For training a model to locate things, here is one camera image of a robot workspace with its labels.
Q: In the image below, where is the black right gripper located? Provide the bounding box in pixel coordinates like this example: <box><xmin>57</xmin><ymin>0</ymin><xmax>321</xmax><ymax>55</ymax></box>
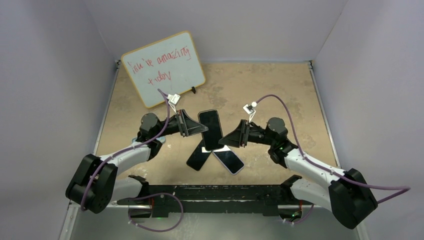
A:
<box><xmin>219</xmin><ymin>119</ymin><xmax>275</xmax><ymax>148</ymax></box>

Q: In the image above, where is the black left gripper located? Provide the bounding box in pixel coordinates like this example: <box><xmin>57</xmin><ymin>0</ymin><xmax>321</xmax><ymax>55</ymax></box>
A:
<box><xmin>153</xmin><ymin>109</ymin><xmax>208</xmax><ymax>139</ymax></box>

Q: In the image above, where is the black phone case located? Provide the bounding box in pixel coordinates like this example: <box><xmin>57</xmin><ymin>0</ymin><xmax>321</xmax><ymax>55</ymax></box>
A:
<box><xmin>197</xmin><ymin>108</ymin><xmax>226</xmax><ymax>153</ymax></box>

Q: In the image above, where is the lavender phone case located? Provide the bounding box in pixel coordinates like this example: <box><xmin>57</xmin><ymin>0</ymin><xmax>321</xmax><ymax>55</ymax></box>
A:
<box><xmin>211</xmin><ymin>147</ymin><xmax>246</xmax><ymax>176</ymax></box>

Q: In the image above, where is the light blue phone case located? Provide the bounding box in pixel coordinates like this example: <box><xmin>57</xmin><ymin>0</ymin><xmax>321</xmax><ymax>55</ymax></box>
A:
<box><xmin>131</xmin><ymin>136</ymin><xmax>166</xmax><ymax>144</ymax></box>

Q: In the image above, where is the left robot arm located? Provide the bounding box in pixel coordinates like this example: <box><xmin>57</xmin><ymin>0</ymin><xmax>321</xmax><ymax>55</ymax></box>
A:
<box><xmin>65</xmin><ymin>109</ymin><xmax>208</xmax><ymax>214</ymax></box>

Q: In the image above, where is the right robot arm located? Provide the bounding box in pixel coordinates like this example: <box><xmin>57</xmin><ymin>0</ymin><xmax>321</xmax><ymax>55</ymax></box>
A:
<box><xmin>218</xmin><ymin>117</ymin><xmax>378</xmax><ymax>229</ymax></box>

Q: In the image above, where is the black phone with white sticker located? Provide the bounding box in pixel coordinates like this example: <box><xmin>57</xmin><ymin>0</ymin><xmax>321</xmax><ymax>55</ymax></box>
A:
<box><xmin>186</xmin><ymin>140</ymin><xmax>211</xmax><ymax>171</ymax></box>

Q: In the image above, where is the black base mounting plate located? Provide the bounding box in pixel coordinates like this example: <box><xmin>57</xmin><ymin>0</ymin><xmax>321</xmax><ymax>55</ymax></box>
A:
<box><xmin>117</xmin><ymin>184</ymin><xmax>309</xmax><ymax>221</ymax></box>

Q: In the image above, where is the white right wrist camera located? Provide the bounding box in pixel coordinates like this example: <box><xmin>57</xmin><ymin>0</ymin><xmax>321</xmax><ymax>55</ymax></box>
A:
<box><xmin>242</xmin><ymin>101</ymin><xmax>257</xmax><ymax>123</ymax></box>

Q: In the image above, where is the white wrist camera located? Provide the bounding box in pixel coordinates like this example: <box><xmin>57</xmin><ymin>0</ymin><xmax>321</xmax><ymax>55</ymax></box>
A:
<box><xmin>167</xmin><ymin>93</ymin><xmax>181</xmax><ymax>106</ymax></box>
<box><xmin>242</xmin><ymin>101</ymin><xmax>257</xmax><ymax>123</ymax></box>

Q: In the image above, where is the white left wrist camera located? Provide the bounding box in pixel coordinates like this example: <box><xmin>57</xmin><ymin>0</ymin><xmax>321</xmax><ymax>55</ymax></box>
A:
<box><xmin>167</xmin><ymin>93</ymin><xmax>181</xmax><ymax>106</ymax></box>

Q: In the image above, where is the white board with yellow frame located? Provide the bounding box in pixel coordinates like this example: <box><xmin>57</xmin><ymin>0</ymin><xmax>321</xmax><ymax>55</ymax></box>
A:
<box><xmin>120</xmin><ymin>31</ymin><xmax>206</xmax><ymax>109</ymax></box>

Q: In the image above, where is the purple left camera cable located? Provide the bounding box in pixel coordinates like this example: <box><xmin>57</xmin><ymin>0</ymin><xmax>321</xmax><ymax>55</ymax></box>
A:
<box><xmin>79</xmin><ymin>88</ymin><xmax>173</xmax><ymax>213</ymax></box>

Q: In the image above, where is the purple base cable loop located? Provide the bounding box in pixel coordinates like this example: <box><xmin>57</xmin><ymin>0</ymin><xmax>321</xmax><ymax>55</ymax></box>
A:
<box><xmin>127</xmin><ymin>192</ymin><xmax>184</xmax><ymax>233</ymax></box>

